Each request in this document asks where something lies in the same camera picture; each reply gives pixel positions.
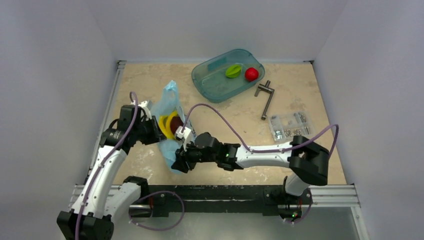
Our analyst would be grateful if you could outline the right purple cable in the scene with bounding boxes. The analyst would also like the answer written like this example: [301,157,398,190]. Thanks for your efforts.
[181,103,340,225]

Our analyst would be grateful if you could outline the dark brown fake fruit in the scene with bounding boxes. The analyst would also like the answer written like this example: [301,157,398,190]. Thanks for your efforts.
[169,115,184,134]

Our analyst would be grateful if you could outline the yellow fake banana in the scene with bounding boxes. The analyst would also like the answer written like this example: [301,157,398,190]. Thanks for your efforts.
[158,111,179,140]

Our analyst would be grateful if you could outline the purple cable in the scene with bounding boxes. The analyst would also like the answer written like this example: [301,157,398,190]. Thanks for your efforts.
[181,103,340,225]
[74,91,186,240]

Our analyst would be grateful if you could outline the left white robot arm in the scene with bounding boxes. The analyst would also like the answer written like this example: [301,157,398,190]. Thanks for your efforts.
[56,101,166,240]

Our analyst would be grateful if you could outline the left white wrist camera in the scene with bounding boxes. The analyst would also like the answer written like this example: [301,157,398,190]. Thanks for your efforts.
[138,100,153,121]

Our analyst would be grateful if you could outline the light blue plastic bag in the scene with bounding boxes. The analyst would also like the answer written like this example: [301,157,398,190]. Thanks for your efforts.
[150,80,186,168]

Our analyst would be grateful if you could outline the dark metal clamp tool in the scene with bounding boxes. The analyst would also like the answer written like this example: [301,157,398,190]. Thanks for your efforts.
[254,80,276,121]

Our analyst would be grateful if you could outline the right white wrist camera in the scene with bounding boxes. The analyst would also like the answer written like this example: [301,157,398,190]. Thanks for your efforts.
[174,126,195,144]

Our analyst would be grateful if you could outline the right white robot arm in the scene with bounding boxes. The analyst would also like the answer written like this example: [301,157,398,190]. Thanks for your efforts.
[171,132,331,204]

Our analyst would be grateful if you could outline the aluminium frame rail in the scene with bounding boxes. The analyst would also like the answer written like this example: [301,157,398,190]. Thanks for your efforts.
[67,60,361,209]

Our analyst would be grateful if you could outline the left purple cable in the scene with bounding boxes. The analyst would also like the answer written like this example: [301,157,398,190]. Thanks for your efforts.
[74,91,186,240]

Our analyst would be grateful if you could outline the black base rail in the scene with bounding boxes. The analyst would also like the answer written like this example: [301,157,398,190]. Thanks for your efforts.
[124,176,313,220]

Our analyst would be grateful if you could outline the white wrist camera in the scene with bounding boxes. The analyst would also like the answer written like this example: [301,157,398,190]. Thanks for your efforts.
[174,126,195,144]
[138,100,153,121]

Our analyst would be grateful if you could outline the teal plastic tub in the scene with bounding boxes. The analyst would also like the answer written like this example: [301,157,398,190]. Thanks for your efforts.
[191,49,265,103]

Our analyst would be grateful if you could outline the clear plastic screw box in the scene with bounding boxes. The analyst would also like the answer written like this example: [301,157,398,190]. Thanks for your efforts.
[268,111,316,143]

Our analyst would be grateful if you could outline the red fake apple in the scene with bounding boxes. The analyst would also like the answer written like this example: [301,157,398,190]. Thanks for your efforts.
[244,67,259,82]

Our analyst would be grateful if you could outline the green fake fruit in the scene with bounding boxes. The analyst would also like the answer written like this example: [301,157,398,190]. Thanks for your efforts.
[225,64,242,79]

